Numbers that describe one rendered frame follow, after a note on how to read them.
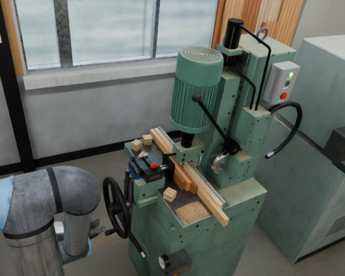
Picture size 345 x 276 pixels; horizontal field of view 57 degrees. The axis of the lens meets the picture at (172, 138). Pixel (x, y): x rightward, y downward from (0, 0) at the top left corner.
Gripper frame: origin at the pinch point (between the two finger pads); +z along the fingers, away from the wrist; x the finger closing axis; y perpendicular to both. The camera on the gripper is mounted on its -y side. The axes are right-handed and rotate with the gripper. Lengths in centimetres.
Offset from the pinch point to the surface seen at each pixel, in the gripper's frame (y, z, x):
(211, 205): 37, 29, -26
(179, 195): 30.9, 22.8, -12.7
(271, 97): 85, 41, -16
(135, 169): 34.8, 4.4, 1.0
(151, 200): 23.8, 13.5, -7.4
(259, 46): 101, 34, -4
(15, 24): 47, -25, 134
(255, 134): 69, 39, -19
